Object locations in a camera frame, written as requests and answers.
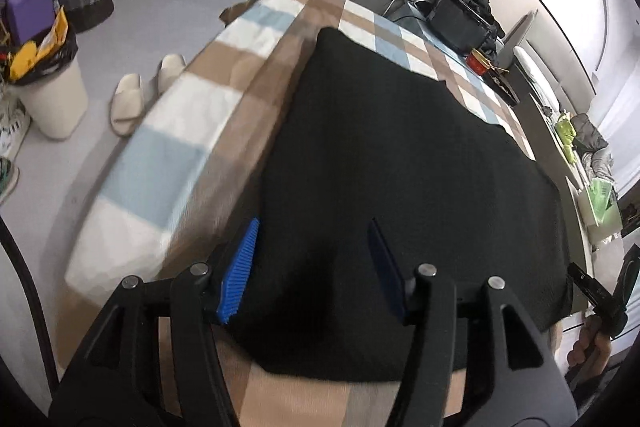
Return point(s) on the person's right hand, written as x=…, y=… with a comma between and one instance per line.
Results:
x=590, y=342

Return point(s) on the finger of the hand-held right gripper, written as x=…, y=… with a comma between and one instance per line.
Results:
x=590, y=287

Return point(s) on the white slipper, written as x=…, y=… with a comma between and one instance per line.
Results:
x=171, y=72
x=127, y=104

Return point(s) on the red bowl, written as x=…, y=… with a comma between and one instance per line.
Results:
x=480, y=62

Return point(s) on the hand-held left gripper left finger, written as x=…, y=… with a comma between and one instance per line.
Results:
x=240, y=277

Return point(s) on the grey bed headboard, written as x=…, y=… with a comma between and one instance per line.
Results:
x=522, y=34

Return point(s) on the white bowl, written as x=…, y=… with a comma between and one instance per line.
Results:
x=607, y=229

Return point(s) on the white sneaker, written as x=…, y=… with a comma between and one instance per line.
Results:
x=12, y=129

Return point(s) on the black rice cooker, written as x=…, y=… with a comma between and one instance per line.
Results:
x=457, y=24

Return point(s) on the grey low cabinet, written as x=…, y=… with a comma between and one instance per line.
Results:
x=555, y=167

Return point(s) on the white pillow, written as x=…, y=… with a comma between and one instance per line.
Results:
x=537, y=74

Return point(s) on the plaid blanket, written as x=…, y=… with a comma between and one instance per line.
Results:
x=165, y=157

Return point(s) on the dark food tray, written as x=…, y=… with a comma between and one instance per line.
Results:
x=502, y=84

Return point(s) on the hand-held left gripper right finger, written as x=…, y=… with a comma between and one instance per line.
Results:
x=387, y=272

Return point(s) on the small side table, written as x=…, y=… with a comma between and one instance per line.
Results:
x=405, y=14

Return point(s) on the black knit sweater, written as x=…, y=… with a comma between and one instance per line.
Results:
x=400, y=157

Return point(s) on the dark grey jacket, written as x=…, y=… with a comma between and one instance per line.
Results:
x=595, y=152

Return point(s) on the white trash bin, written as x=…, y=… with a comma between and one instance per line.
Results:
x=55, y=102

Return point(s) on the yellow snack packet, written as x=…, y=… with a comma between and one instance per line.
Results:
x=47, y=44

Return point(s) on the green teapot toy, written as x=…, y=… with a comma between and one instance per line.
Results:
x=567, y=137

